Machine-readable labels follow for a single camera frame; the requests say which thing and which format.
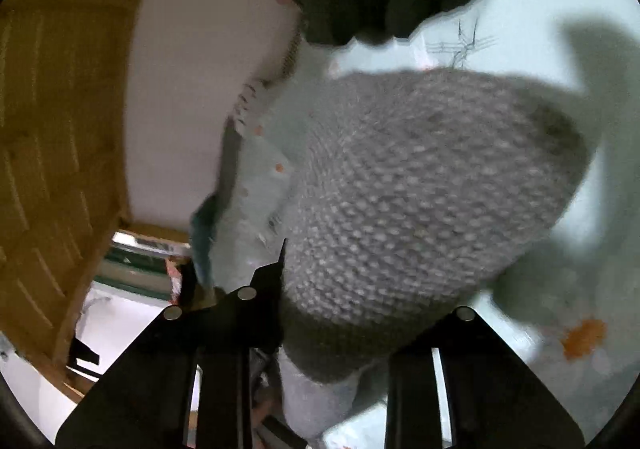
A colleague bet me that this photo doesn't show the wooden bunk bed frame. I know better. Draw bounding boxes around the wooden bunk bed frame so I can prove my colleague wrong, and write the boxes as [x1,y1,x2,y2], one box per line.
[0,0,171,400]

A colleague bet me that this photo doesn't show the teal pillow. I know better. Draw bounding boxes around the teal pillow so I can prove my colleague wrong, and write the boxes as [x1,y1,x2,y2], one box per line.
[189,194,221,290]

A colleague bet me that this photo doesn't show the light blue floral duvet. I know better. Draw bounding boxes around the light blue floral duvet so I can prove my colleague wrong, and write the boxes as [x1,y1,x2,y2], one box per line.
[210,0,640,449]

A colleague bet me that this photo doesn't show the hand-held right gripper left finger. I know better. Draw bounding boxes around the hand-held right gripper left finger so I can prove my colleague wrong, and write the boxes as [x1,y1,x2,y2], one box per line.
[54,238,287,449]

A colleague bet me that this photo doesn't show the green framed window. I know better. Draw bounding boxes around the green framed window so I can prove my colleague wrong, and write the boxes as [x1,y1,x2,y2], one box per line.
[95,229,193,302]

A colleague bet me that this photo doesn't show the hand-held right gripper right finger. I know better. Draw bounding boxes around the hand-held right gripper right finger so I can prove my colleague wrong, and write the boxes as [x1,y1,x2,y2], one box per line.
[385,306,586,449]

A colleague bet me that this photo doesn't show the grey knit sweater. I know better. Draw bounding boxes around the grey knit sweater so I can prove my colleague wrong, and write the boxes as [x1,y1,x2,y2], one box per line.
[277,66,601,440]

